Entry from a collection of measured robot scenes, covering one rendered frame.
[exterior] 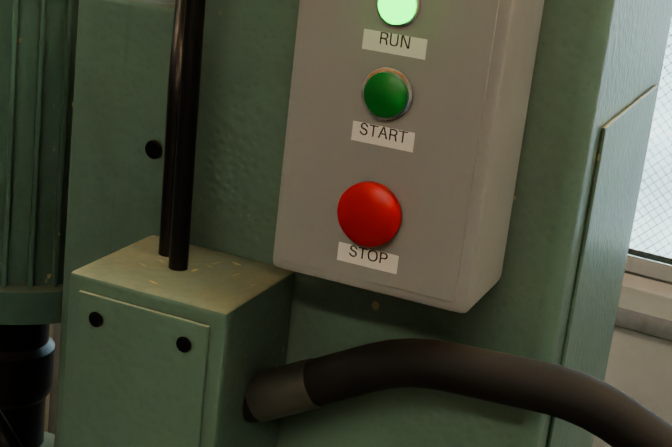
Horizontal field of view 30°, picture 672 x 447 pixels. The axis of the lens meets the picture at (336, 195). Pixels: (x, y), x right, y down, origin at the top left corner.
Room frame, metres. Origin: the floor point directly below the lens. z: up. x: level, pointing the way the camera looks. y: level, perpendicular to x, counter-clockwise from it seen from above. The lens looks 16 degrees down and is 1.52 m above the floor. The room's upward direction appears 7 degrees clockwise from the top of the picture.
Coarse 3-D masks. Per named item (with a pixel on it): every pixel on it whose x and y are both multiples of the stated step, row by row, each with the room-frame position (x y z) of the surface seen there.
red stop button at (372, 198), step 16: (352, 192) 0.54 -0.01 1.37; (368, 192) 0.54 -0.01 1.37; (384, 192) 0.54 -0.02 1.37; (352, 208) 0.54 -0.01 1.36; (368, 208) 0.54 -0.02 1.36; (384, 208) 0.54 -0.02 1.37; (400, 208) 0.54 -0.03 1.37; (352, 224) 0.54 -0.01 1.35; (368, 224) 0.54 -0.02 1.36; (384, 224) 0.54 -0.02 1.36; (352, 240) 0.55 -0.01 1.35; (368, 240) 0.54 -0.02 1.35; (384, 240) 0.54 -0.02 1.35
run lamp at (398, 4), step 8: (384, 0) 0.55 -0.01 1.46; (392, 0) 0.54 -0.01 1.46; (400, 0) 0.54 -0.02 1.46; (408, 0) 0.54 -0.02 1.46; (416, 0) 0.55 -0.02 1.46; (384, 8) 0.55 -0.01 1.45; (392, 8) 0.54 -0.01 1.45; (400, 8) 0.54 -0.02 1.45; (408, 8) 0.54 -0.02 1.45; (416, 8) 0.55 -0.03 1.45; (384, 16) 0.55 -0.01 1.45; (392, 16) 0.54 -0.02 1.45; (400, 16) 0.54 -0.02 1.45; (408, 16) 0.54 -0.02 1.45; (416, 16) 0.55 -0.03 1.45; (392, 24) 0.55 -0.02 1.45; (400, 24) 0.55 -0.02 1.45; (408, 24) 0.55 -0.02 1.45
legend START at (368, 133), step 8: (352, 128) 0.56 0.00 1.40; (360, 128) 0.55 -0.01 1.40; (368, 128) 0.55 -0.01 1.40; (376, 128) 0.55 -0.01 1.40; (384, 128) 0.55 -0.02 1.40; (392, 128) 0.55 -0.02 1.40; (352, 136) 0.56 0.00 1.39; (360, 136) 0.55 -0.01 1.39; (368, 136) 0.55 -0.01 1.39; (376, 136) 0.55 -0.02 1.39; (384, 136) 0.55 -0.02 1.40; (392, 136) 0.55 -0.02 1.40; (400, 136) 0.55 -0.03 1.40; (408, 136) 0.55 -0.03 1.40; (376, 144) 0.55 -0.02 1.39; (384, 144) 0.55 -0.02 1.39; (392, 144) 0.55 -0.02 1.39; (400, 144) 0.55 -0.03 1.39; (408, 144) 0.55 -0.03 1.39
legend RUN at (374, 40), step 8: (368, 32) 0.56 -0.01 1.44; (376, 32) 0.55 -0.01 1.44; (384, 32) 0.55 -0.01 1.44; (368, 40) 0.55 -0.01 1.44; (376, 40) 0.55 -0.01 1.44; (384, 40) 0.55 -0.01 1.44; (392, 40) 0.55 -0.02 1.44; (400, 40) 0.55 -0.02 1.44; (408, 40) 0.55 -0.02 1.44; (416, 40) 0.55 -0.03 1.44; (424, 40) 0.55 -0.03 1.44; (368, 48) 0.55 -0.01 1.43; (376, 48) 0.55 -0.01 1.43; (384, 48) 0.55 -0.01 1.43; (392, 48) 0.55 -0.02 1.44; (400, 48) 0.55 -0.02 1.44; (408, 48) 0.55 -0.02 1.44; (416, 48) 0.55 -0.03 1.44; (424, 48) 0.55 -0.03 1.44; (408, 56) 0.55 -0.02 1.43; (416, 56) 0.55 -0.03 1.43; (424, 56) 0.55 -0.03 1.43
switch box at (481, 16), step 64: (320, 0) 0.56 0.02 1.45; (448, 0) 0.54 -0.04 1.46; (512, 0) 0.54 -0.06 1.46; (320, 64) 0.56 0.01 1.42; (384, 64) 0.55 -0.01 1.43; (448, 64) 0.54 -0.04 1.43; (512, 64) 0.55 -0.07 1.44; (320, 128) 0.56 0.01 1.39; (448, 128) 0.54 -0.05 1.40; (512, 128) 0.56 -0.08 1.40; (320, 192) 0.56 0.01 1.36; (448, 192) 0.54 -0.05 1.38; (512, 192) 0.58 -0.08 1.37; (320, 256) 0.56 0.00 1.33; (448, 256) 0.54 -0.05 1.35
